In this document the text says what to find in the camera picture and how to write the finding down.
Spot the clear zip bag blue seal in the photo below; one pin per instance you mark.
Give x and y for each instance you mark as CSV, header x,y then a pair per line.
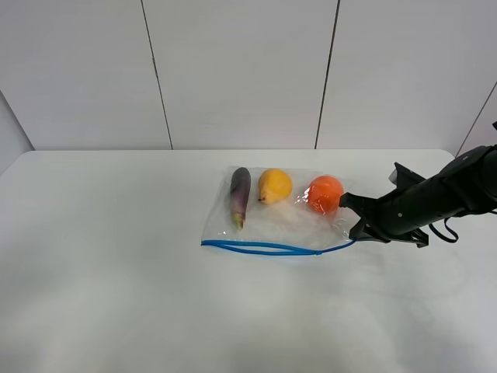
x,y
286,228

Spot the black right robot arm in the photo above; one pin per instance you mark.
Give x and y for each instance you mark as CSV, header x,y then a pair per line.
x,y
465,186

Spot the orange fruit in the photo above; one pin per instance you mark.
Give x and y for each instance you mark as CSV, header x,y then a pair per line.
x,y
324,194

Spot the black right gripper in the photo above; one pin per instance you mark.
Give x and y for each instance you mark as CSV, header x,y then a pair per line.
x,y
401,216

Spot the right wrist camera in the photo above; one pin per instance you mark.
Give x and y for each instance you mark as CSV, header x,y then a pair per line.
x,y
403,178

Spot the yellow pear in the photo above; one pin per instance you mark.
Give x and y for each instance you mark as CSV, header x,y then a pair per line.
x,y
274,186

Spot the purple eggplant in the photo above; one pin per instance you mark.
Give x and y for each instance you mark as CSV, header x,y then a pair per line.
x,y
239,195

